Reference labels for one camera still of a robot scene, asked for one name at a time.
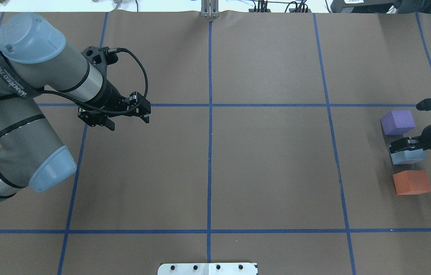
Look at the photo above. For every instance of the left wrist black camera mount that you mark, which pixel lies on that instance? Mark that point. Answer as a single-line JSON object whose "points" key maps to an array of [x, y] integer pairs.
{"points": [[101, 58]]}

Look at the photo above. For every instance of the orange foam block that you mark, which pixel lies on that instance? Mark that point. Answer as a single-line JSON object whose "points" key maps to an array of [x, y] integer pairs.
{"points": [[412, 182]]}

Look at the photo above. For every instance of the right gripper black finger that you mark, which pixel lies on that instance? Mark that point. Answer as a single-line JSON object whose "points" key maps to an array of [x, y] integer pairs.
{"points": [[405, 142], [395, 148]]}

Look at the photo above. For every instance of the white camera stand pedestal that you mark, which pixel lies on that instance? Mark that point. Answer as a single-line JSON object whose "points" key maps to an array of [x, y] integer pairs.
{"points": [[221, 268]]}

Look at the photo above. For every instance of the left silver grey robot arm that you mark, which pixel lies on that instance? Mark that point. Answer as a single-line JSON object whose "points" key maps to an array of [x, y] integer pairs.
{"points": [[36, 59]]}

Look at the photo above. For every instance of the light blue foam block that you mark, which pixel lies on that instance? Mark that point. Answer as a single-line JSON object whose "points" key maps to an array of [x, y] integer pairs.
{"points": [[407, 157]]}

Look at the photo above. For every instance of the purple foam block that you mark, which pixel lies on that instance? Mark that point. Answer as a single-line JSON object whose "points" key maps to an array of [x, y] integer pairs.
{"points": [[397, 122]]}

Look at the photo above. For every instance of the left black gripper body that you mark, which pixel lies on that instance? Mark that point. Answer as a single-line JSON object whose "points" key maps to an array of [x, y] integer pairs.
{"points": [[110, 94]]}

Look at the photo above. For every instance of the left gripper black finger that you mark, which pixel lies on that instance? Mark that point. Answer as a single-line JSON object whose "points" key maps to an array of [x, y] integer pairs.
{"points": [[145, 117], [108, 123]]}

